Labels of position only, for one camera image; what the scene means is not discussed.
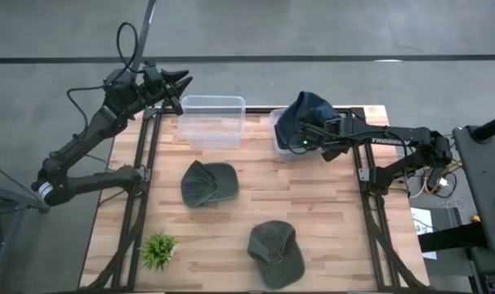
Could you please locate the black pole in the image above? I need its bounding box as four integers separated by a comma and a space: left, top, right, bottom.
470, 110, 495, 143

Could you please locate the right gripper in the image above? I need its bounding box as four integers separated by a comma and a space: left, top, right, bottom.
298, 115, 357, 163

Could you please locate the clear plastic bin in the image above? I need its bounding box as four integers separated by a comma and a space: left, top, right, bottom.
176, 95, 248, 150
269, 107, 343, 163

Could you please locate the olive green cap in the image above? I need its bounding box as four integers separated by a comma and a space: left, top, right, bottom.
180, 159, 240, 209
247, 220, 306, 290

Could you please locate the black aluminium table frame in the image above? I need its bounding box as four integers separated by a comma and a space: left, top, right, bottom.
79, 97, 432, 294

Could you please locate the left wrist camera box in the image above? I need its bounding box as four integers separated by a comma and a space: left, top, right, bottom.
143, 60, 163, 94

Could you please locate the white cable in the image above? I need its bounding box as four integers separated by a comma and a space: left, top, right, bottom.
406, 171, 428, 200

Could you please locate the small green artificial plant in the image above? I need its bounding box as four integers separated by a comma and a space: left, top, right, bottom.
138, 230, 179, 273

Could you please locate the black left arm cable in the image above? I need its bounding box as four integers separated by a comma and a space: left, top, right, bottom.
65, 22, 141, 130

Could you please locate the black flat bar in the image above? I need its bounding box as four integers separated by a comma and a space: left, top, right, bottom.
417, 222, 490, 253

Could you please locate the black power brick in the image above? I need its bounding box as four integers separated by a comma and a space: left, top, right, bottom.
426, 165, 448, 193

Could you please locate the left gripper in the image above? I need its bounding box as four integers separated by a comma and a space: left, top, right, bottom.
140, 69, 194, 117

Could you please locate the plain blue cap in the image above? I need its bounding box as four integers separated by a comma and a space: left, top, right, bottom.
274, 91, 339, 151

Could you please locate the black side table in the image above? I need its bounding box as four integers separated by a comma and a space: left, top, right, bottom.
451, 124, 495, 256

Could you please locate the yellow cable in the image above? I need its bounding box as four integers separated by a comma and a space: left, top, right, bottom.
421, 159, 464, 196

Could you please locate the white paper sheet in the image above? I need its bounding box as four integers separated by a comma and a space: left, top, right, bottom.
409, 207, 439, 261

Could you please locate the grey metal stand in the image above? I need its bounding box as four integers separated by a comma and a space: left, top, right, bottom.
0, 162, 52, 294

